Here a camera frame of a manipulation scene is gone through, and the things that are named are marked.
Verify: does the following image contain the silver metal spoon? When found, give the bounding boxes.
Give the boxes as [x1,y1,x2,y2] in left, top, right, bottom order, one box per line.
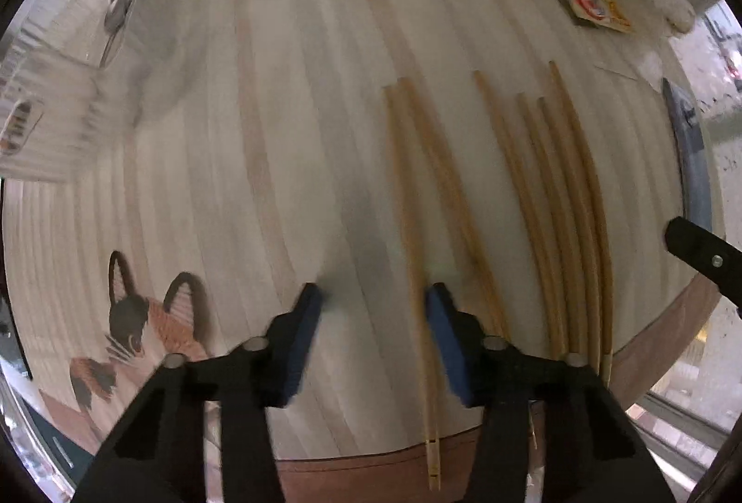
[99,0,133,67]

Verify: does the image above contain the blue grey phone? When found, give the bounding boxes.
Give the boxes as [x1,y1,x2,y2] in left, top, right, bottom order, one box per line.
[661,79,713,230]

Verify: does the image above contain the cat print table mat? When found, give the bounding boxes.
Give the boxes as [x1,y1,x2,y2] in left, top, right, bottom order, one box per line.
[1,0,719,502]

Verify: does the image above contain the red white snack packet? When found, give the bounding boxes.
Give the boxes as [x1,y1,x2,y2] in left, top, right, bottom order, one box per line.
[566,0,633,33]

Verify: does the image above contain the clear plastic utensil organizer tray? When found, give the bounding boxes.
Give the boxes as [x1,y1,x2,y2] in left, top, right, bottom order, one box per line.
[1,0,210,182]

